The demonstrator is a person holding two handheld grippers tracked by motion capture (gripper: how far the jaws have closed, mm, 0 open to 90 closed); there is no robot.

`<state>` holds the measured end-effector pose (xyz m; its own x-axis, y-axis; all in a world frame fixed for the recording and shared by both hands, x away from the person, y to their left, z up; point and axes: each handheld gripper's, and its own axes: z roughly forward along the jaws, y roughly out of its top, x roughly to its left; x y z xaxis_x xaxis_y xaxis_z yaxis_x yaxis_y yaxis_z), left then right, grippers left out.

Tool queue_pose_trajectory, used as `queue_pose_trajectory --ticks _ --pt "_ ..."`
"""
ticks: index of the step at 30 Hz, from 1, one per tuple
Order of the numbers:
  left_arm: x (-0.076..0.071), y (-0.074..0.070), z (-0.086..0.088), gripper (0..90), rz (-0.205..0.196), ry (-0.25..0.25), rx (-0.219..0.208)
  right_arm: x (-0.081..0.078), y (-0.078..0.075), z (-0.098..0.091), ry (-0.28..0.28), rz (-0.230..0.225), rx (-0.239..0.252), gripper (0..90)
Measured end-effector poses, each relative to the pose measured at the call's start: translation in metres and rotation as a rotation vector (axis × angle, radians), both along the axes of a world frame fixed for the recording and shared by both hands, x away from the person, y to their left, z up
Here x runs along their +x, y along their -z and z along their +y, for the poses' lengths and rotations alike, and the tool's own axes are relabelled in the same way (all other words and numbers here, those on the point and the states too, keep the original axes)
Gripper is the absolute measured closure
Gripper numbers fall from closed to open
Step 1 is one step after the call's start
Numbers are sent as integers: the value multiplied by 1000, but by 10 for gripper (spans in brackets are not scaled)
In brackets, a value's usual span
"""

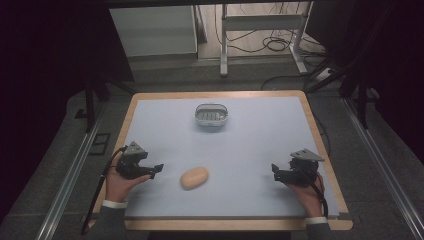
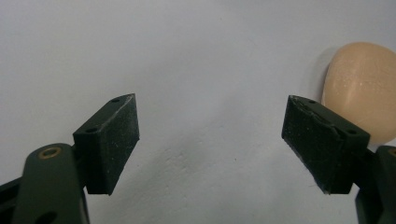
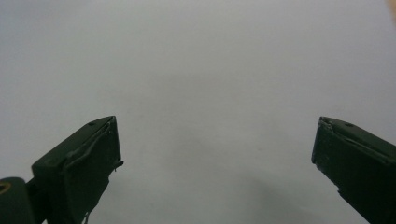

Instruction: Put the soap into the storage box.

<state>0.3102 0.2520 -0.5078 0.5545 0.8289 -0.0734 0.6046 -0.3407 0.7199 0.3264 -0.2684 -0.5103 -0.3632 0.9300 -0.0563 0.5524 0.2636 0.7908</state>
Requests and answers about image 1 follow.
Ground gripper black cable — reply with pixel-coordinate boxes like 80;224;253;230
293;166;330;218
80;145;129;236

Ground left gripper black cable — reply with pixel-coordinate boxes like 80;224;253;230
80;145;129;236

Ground light blue table mat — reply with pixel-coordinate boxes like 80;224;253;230
123;96;341;219

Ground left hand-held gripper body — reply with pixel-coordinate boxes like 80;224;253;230
115;141;156;180

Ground person's right hand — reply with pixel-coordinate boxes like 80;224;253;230
285;172;326;220

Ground white metal stand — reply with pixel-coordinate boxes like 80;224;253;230
219;1;314;78

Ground grey cabinet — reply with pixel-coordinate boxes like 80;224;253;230
109;5;200;58

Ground wooden table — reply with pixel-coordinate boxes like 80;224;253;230
88;89;354;232

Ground person's left hand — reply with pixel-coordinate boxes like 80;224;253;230
105;153;152;203

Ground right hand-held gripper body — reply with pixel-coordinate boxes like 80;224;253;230
278;148;326;186

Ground metal floor rail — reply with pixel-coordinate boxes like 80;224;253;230
342;97;424;240
34;101;109;240

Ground black floor cables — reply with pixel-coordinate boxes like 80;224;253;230
213;2;331;91

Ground orange bread roll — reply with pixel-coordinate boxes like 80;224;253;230
179;166;210;191

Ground black tripod stand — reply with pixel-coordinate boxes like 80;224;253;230
306;59;381;130
74;78;137;134

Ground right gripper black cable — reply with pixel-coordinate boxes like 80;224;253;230
293;166;330;218

